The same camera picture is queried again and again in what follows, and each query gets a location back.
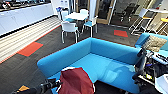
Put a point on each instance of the red white varsity jacket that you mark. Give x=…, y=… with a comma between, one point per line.
x=76, y=81

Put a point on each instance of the blue corner sofa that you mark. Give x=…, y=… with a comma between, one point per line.
x=100, y=56

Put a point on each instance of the white chair blue seat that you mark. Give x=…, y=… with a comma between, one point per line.
x=90, y=23

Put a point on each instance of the round white table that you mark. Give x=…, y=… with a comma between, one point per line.
x=76, y=16

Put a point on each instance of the white kitchen counter cabinets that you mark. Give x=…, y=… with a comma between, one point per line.
x=23, y=16

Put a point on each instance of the narrow wooden glass door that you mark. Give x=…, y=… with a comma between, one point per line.
x=82, y=5

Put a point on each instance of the black equipment cart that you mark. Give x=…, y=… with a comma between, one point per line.
x=141, y=70

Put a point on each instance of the wide wooden glass door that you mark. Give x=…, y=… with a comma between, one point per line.
x=105, y=10

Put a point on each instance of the blue armchair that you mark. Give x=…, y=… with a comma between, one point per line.
x=139, y=38

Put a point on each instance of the black office chair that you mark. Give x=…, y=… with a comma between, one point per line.
x=129, y=10

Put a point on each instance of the white round container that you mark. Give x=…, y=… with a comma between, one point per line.
x=162, y=85

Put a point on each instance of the beige patterned cushion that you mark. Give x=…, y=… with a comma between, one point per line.
x=155, y=43

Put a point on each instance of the white high table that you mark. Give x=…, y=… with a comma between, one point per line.
x=141, y=15

